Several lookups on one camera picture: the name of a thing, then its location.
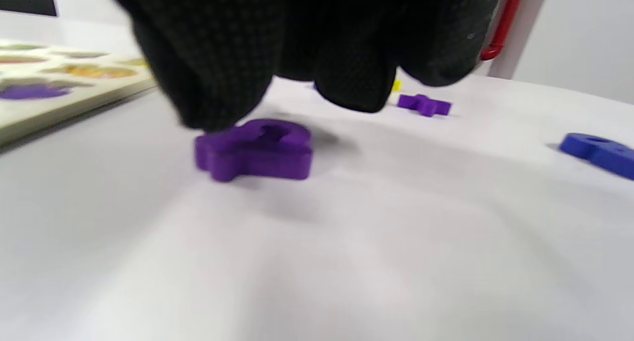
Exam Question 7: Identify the person's right hand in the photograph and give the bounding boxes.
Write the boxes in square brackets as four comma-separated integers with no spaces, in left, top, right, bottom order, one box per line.
[102,0,507,131]

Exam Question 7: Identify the large purple math block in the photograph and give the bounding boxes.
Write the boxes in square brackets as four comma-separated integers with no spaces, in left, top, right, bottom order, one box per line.
[194,119,314,183]

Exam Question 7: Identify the wooden math block puzzle board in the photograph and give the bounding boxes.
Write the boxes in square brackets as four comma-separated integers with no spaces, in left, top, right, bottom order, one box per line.
[0,38,158,146]

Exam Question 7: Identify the purple cross math block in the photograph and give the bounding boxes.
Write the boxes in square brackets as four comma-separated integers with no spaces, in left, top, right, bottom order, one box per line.
[397,94,452,117]

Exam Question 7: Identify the large blue math block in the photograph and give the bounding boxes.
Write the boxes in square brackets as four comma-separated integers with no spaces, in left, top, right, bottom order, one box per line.
[559,133,634,180]

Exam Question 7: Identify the red pipe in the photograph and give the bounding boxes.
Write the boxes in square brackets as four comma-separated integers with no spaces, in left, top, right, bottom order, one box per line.
[479,0,527,61]

